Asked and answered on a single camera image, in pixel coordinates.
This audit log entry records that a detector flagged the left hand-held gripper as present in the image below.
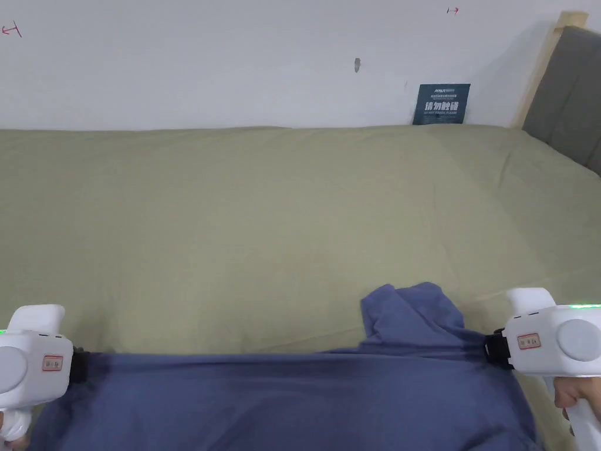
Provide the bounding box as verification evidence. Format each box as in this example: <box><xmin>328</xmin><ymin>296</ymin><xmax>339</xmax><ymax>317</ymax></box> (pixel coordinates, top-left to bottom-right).
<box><xmin>0</xmin><ymin>304</ymin><xmax>90</xmax><ymax>443</ymax></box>

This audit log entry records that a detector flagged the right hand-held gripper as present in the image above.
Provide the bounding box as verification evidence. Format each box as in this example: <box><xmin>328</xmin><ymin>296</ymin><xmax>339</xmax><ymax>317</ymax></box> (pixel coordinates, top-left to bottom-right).
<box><xmin>483</xmin><ymin>287</ymin><xmax>601</xmax><ymax>451</ymax></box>

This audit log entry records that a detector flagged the dark blue shirt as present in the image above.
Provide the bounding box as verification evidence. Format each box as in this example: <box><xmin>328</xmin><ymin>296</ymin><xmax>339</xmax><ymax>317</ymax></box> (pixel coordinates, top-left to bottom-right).
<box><xmin>26</xmin><ymin>281</ymin><xmax>541</xmax><ymax>451</ymax></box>

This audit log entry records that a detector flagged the person's right hand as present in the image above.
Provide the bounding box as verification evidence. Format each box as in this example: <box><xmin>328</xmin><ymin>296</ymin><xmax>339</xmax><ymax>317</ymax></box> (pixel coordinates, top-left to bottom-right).
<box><xmin>553</xmin><ymin>375</ymin><xmax>601</xmax><ymax>437</ymax></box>

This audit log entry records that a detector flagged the person's left hand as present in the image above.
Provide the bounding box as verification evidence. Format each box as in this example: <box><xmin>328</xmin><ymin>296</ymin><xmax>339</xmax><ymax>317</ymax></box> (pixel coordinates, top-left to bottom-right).
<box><xmin>0</xmin><ymin>409</ymin><xmax>27</xmax><ymax>451</ymax></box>

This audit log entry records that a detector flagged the grey padded headboard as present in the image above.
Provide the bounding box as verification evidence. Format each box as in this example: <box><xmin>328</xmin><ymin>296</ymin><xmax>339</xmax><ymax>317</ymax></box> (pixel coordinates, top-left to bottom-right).
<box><xmin>521</xmin><ymin>25</ymin><xmax>601</xmax><ymax>177</ymax></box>

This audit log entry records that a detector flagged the bed with pale green sheet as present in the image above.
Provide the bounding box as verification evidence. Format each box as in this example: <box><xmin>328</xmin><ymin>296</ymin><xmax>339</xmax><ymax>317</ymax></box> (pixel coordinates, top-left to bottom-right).
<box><xmin>0</xmin><ymin>124</ymin><xmax>601</xmax><ymax>451</ymax></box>

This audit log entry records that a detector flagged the dark blue sign card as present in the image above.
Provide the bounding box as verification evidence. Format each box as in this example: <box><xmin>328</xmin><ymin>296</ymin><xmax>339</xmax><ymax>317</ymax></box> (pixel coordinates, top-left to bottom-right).
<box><xmin>412</xmin><ymin>83</ymin><xmax>471</xmax><ymax>126</ymax></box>

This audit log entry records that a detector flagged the wooden bed frame post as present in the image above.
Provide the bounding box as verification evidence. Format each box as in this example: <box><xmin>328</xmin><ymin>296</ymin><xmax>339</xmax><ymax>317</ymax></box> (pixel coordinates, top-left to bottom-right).
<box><xmin>509</xmin><ymin>10</ymin><xmax>590</xmax><ymax>129</ymax></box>

